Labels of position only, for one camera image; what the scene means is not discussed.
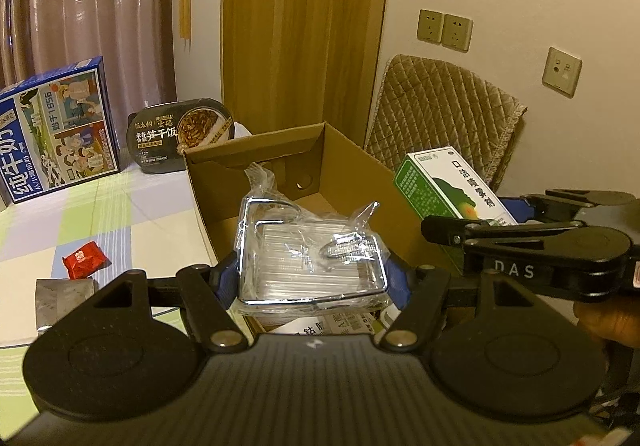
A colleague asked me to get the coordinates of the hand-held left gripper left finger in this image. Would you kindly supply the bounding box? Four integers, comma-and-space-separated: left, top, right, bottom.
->
85, 251, 249, 353

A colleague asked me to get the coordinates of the silver foil bag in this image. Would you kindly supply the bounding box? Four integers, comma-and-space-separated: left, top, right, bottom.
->
35, 277, 98, 332

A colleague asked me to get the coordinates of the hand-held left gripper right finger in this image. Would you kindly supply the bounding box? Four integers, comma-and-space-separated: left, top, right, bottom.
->
378, 253, 551, 352

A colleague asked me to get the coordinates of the black instant rice bowl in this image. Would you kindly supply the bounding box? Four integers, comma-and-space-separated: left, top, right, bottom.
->
126, 98, 236, 175

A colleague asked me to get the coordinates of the blue milk carton box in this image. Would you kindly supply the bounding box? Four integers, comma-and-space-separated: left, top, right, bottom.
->
0, 57, 121, 207

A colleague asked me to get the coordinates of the red snack packet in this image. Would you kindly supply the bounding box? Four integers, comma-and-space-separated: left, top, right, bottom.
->
61, 240, 110, 280

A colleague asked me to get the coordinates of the chrome rack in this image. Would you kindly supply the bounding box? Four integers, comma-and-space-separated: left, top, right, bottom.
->
235, 163, 391, 317

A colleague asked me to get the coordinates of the white wall data socket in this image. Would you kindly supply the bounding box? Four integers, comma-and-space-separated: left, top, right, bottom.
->
542, 47, 583, 99

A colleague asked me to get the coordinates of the brown cardboard box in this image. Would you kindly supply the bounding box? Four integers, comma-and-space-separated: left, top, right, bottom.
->
182, 121, 463, 337

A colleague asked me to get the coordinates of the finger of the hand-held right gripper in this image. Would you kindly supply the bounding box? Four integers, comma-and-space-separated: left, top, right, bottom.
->
421, 215, 571, 253
497, 190, 638, 227

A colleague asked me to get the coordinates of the quilted beige chair back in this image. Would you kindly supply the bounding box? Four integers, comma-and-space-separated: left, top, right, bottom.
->
362, 54, 528, 192

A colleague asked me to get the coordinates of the yellow hanging ornament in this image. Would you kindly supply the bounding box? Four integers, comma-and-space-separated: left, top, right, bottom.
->
179, 0, 192, 54

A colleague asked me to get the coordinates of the beige curtain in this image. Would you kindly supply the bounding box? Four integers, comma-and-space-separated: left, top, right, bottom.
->
0, 0, 176, 107

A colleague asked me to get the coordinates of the white wall power socket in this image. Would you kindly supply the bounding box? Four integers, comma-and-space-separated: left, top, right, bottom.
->
441, 14, 473, 52
416, 9, 445, 44

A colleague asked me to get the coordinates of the wooden door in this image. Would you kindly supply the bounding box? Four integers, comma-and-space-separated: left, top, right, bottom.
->
220, 0, 393, 147

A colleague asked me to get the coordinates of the person's right hand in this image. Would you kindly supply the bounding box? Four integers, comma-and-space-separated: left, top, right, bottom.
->
572, 301, 608, 342

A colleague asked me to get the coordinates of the green and white box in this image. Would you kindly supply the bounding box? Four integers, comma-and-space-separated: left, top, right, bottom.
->
392, 146, 521, 274

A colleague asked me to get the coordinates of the white ointment box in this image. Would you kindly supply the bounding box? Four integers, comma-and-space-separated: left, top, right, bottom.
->
277, 308, 373, 337

